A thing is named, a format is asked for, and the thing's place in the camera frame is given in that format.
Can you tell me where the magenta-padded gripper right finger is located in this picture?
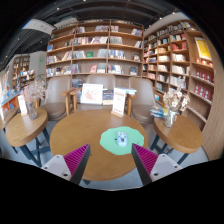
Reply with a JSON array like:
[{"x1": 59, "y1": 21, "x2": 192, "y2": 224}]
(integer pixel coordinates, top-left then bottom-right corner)
[{"x1": 131, "y1": 143, "x2": 184, "y2": 186}]

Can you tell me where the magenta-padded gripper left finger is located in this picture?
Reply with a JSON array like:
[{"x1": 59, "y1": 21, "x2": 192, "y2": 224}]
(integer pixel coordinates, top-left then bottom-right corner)
[{"x1": 40, "y1": 143, "x2": 92, "y2": 186}]

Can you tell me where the transparent computer mouse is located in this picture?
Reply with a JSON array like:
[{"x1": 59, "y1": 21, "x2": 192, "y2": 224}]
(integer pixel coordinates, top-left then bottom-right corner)
[{"x1": 115, "y1": 130, "x2": 129, "y2": 147}]

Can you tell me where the green wavy-edged mouse pad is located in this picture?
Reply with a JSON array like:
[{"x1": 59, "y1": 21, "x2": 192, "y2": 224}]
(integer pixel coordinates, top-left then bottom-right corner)
[{"x1": 99, "y1": 125, "x2": 145, "y2": 157}]

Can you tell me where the glass vase with dried flowers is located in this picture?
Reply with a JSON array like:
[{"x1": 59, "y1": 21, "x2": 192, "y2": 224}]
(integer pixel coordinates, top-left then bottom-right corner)
[{"x1": 162, "y1": 75, "x2": 191, "y2": 129}]

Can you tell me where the stack of books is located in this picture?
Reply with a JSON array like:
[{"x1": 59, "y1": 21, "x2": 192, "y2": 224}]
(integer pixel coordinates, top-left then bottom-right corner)
[{"x1": 149, "y1": 104, "x2": 169, "y2": 120}]

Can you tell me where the white sign on wooden base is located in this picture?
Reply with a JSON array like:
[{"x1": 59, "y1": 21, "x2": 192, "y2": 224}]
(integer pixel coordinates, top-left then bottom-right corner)
[{"x1": 110, "y1": 87, "x2": 128, "y2": 118}]

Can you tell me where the white framed picture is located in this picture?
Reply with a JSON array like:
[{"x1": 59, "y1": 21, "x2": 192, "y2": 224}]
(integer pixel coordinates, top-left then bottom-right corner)
[{"x1": 79, "y1": 82, "x2": 104, "y2": 106}]

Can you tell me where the dark book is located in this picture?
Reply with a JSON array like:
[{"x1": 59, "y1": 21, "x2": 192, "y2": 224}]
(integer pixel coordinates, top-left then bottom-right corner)
[{"x1": 102, "y1": 88, "x2": 115, "y2": 106}]

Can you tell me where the light blue book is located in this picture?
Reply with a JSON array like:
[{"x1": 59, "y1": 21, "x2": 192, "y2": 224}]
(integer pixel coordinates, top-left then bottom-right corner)
[{"x1": 117, "y1": 86, "x2": 138, "y2": 96}]

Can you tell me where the small white table sign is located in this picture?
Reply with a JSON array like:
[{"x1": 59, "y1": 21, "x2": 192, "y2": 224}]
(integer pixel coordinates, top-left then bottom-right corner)
[{"x1": 17, "y1": 94, "x2": 29, "y2": 117}]

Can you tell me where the small distant bookshelf unit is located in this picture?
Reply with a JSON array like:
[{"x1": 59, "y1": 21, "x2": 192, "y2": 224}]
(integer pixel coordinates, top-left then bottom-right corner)
[{"x1": 11, "y1": 54, "x2": 36, "y2": 91}]

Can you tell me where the wide wooden bookshelf unit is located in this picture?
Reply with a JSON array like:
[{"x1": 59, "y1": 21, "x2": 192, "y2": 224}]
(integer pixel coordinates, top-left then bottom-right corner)
[{"x1": 45, "y1": 20, "x2": 145, "y2": 89}]

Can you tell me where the white ceiling panel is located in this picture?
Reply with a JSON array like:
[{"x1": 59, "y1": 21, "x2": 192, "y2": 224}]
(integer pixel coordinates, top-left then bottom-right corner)
[{"x1": 21, "y1": 18, "x2": 56, "y2": 37}]

